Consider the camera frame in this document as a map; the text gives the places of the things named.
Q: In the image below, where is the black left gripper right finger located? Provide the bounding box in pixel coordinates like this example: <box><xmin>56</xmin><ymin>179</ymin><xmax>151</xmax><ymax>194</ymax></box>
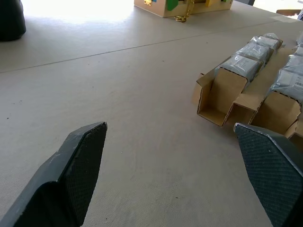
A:
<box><xmin>233</xmin><ymin>122</ymin><xmax>303</xmax><ymax>227</ymax></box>

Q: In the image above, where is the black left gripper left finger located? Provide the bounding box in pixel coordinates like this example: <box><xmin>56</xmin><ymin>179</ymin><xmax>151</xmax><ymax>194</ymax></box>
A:
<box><xmin>0</xmin><ymin>122</ymin><xmax>107</xmax><ymax>227</ymax></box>

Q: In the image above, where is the cardboard divider tray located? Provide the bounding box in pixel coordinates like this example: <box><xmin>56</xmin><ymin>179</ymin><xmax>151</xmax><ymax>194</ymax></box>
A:
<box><xmin>191</xmin><ymin>39</ymin><xmax>303</xmax><ymax>152</ymax></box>

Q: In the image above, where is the wooden latch toy box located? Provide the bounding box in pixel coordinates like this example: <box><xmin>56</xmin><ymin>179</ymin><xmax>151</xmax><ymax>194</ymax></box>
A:
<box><xmin>134</xmin><ymin>0</ymin><xmax>233</xmax><ymax>18</ymax></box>

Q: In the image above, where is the brown object at table edge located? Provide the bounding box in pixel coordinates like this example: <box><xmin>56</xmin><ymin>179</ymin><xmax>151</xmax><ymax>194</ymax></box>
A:
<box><xmin>276</xmin><ymin>9</ymin><xmax>303</xmax><ymax>17</ymax></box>

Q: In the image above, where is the black rounded object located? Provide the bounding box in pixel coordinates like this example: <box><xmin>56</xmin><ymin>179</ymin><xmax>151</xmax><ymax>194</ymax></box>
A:
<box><xmin>0</xmin><ymin>0</ymin><xmax>27</xmax><ymax>43</ymax></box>

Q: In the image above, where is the gold chain latch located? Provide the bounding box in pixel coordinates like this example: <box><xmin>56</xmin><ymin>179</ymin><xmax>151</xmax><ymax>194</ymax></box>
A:
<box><xmin>174</xmin><ymin>0</ymin><xmax>195</xmax><ymax>24</ymax></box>

